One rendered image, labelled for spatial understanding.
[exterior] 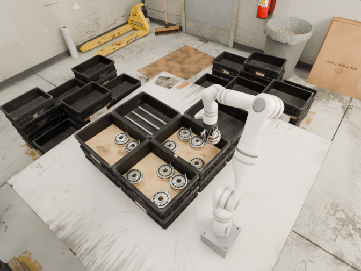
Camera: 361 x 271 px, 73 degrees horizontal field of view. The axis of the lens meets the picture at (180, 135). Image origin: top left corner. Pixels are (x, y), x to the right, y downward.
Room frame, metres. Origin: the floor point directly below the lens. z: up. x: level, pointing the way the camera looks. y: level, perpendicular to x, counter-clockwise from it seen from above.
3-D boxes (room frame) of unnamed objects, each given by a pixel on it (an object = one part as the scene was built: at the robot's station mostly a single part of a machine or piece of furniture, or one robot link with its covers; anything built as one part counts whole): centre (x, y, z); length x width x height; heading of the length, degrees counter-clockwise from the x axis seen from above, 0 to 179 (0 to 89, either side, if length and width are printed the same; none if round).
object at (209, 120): (0.94, -0.15, 1.17); 0.11 x 0.09 x 0.06; 46
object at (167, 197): (0.63, 0.12, 0.86); 0.10 x 0.10 x 0.01
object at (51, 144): (1.61, 1.16, 0.26); 0.40 x 0.30 x 0.23; 140
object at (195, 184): (0.76, 0.15, 0.87); 0.40 x 0.30 x 0.11; 46
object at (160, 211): (0.76, 0.15, 0.92); 0.40 x 0.30 x 0.02; 46
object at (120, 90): (2.23, 0.64, 0.31); 0.40 x 0.30 x 0.34; 140
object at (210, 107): (0.93, -0.15, 1.27); 0.09 x 0.07 x 0.15; 126
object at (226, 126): (1.20, -0.27, 0.87); 0.40 x 0.30 x 0.11; 46
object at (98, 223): (1.01, 0.04, 0.35); 1.60 x 1.60 x 0.70; 50
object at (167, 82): (1.93, 0.11, 0.71); 0.22 x 0.19 x 0.01; 50
